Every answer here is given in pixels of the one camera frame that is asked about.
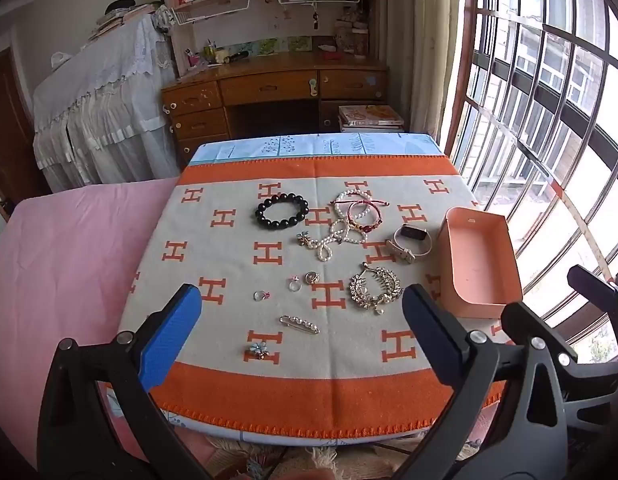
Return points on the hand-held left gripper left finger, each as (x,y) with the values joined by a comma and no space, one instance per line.
(171,332)

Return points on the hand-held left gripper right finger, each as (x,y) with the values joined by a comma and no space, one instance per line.
(429,332)

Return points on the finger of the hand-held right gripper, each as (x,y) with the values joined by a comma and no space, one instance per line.
(589,282)
(529,322)

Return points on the pink cardboard box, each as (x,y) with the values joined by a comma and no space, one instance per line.
(479,260)

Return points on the blue flower brooch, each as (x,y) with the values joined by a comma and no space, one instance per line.
(259,350)

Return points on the pearl safety pin brooch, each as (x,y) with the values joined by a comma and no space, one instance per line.
(299,322)

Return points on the small gold flower brooch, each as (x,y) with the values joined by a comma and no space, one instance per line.
(303,239)

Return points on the orange and grey patterned blanket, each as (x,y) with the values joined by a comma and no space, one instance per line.
(229,255)

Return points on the pink bed sheet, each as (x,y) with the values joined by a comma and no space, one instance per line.
(64,260)

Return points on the cream fringed rug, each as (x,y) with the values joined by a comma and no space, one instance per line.
(324,460)

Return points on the metal window grille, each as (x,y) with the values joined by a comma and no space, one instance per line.
(539,110)

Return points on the stack of magazines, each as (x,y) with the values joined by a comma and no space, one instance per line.
(371,116)

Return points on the brown wooden door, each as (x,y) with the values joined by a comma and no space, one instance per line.
(9,135)

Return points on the wooden desk with drawers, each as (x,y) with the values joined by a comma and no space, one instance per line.
(269,85)

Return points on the black flashlight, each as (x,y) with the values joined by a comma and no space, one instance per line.
(236,56)

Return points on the cream curtain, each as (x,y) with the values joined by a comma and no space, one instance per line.
(419,35)

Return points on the pile of books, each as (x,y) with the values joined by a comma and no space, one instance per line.
(121,15)

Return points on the wooden bookshelf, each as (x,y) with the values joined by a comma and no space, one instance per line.
(269,25)

